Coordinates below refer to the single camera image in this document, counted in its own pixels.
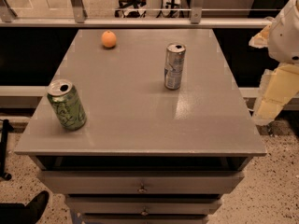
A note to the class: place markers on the bottom grey drawer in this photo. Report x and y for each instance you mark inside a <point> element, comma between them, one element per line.
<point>150,219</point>

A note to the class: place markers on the middle grey drawer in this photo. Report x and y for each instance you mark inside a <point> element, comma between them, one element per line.
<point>143,205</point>

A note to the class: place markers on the green soda can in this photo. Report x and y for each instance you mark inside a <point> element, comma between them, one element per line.
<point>64,99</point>

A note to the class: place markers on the black office chair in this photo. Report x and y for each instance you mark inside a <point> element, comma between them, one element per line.
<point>129,8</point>

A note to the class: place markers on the grey drawer cabinet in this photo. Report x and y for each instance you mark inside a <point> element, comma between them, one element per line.
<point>135,123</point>

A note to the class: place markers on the orange fruit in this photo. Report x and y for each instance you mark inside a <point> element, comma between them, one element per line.
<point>108,39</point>

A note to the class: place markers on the black stand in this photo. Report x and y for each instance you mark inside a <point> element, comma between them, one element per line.
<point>6,128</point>

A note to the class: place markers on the silver redbull can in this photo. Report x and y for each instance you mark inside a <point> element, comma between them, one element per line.
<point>174,63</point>

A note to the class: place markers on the metal railing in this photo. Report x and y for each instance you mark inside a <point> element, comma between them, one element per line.
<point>156,14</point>

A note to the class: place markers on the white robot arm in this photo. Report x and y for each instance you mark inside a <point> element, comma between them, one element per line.
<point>281,36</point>

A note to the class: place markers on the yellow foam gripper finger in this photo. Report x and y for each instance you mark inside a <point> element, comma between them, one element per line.
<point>276,89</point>

